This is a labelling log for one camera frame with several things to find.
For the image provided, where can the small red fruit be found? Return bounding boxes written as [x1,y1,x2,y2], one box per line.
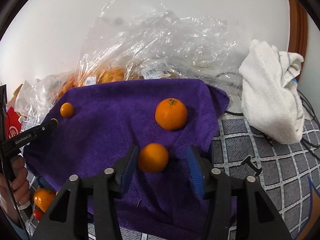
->
[33,209,44,221]

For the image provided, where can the orange citrus fruit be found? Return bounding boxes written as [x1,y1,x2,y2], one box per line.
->
[33,188,56,212]

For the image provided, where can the small orange kumquat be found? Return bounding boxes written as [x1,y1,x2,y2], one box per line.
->
[60,102,74,118]

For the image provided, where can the orange tangerine with stem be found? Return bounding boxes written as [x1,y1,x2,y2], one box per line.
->
[155,98,188,131]

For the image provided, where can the clear bag left fruits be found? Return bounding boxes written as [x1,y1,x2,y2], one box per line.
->
[14,72,76,131]

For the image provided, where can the person left hand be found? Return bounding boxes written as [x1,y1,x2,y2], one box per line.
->
[0,156,31,224]

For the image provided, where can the red paper shopping bag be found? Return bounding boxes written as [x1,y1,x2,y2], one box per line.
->
[5,107,22,139]

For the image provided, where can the grey checkered bed sheet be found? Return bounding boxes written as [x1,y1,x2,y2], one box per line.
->
[19,112,320,240]

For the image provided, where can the purple towel covered tray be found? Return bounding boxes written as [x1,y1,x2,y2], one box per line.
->
[23,78,230,240]

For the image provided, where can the white crumpled towel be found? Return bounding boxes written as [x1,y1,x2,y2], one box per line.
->
[239,40,305,144]

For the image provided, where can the clear bag of kumquats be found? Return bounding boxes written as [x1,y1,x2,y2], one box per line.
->
[76,0,242,93]

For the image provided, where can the black cable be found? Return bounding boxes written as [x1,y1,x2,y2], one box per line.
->
[217,72,320,160]

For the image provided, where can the brown wooden door frame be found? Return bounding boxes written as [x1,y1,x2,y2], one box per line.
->
[286,0,309,81]

